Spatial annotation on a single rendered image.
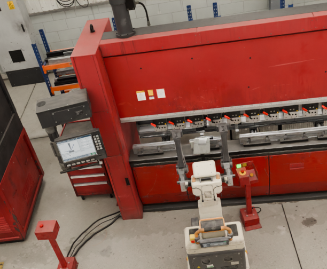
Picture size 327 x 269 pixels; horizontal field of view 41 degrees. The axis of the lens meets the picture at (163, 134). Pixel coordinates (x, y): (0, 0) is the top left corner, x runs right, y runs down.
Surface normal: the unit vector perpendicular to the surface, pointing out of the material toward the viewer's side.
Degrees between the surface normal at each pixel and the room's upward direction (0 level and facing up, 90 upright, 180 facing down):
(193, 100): 90
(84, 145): 90
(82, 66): 90
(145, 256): 0
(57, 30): 90
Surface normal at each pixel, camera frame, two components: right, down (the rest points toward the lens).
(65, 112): 0.19, 0.58
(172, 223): -0.16, -0.79
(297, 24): -0.05, 0.61
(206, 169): -0.11, -0.08
